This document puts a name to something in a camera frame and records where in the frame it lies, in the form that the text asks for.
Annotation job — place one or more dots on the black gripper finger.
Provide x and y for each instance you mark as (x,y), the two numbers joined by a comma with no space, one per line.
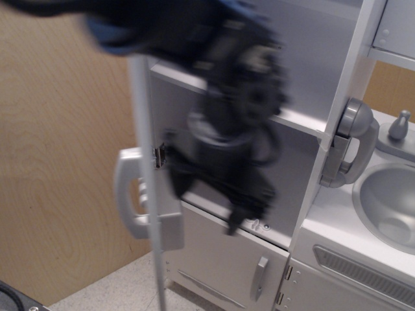
(182,176)
(237,216)

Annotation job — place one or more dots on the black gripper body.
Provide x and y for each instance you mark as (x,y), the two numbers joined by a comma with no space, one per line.
(230,167)

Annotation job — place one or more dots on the silver door handle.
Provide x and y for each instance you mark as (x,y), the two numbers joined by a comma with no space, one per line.
(257,281)
(127,169)

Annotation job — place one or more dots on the white fridge door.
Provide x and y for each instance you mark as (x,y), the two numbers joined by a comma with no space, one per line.
(140,88)

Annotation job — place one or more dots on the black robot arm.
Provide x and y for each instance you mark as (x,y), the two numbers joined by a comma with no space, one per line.
(228,137)

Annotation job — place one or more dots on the silver fridge door hinge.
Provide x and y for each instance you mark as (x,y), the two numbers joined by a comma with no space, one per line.
(159,156)

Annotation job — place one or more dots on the white magnetic door catch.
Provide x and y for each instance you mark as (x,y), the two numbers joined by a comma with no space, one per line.
(257,225)

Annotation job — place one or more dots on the silver ice dispenser panel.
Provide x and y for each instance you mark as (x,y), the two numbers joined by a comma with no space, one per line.
(170,217)

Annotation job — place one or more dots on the white lower freezer door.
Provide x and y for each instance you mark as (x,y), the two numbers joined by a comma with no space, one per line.
(220,268)

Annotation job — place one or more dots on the brass upper cabinet hinge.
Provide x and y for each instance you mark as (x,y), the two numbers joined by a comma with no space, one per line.
(288,272)

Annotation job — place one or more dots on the brass cabinet hinge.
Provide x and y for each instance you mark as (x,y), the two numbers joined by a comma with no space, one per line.
(279,300)
(288,272)

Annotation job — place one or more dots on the brass lower cabinet hinge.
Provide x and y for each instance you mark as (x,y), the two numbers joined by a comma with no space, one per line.
(279,300)

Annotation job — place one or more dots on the white toy kitchen counter unit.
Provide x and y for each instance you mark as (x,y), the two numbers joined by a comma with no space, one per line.
(327,217)

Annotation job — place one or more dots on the silver toy telephone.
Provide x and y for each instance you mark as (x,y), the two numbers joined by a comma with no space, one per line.
(352,146)

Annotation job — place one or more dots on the silver toy sink basin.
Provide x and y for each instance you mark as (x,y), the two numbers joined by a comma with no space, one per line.
(383,198)

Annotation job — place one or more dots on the silver toy faucet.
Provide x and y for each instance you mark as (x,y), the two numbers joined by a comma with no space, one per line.
(396,138)

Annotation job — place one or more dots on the silver vent grille panel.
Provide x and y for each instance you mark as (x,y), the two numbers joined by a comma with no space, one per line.
(364,275)

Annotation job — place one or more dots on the black device at corner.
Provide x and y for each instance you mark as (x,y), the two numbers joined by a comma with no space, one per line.
(14,300)

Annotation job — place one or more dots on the white upper cabinet door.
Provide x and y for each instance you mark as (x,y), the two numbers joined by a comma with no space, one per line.
(395,32)

